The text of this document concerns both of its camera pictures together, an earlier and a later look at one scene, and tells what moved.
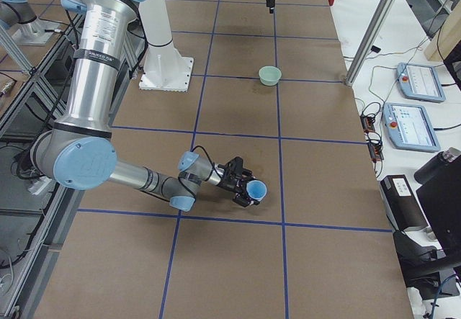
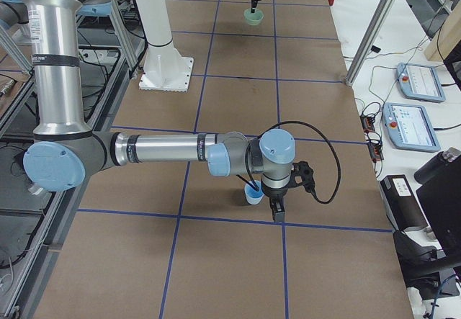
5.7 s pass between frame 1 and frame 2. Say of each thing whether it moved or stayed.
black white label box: stayed
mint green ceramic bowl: moved
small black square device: stayed
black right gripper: moved
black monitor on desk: stayed
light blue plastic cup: stayed
